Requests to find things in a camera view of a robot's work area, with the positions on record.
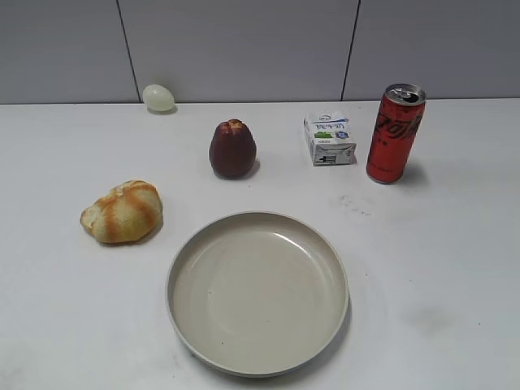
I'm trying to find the red cola can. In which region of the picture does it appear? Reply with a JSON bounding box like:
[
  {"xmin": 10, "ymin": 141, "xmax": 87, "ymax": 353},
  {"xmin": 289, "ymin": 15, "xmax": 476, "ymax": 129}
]
[{"xmin": 366, "ymin": 84, "xmax": 427, "ymax": 184}]

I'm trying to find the beige round plate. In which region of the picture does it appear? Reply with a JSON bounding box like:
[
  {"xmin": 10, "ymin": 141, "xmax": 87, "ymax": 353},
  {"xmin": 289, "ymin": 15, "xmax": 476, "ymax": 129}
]
[{"xmin": 166, "ymin": 211, "xmax": 350, "ymax": 378}]

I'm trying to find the dark red wax apple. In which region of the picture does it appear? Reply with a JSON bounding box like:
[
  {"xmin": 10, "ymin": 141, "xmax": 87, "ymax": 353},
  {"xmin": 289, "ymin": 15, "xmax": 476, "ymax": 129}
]
[{"xmin": 209, "ymin": 119, "xmax": 257, "ymax": 179}]

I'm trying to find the small white milk carton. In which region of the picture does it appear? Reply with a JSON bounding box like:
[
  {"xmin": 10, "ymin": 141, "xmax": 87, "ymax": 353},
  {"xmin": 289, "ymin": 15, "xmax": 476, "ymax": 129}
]
[{"xmin": 303, "ymin": 111, "xmax": 357, "ymax": 167}]

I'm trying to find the striped bread roll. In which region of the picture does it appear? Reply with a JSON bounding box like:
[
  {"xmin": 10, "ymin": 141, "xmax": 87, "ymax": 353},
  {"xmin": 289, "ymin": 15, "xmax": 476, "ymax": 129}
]
[{"xmin": 80, "ymin": 180, "xmax": 163, "ymax": 244}]

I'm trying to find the pale white egg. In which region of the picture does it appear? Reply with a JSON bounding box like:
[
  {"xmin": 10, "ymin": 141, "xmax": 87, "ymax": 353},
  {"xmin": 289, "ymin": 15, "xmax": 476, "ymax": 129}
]
[{"xmin": 142, "ymin": 84, "xmax": 176, "ymax": 112}]

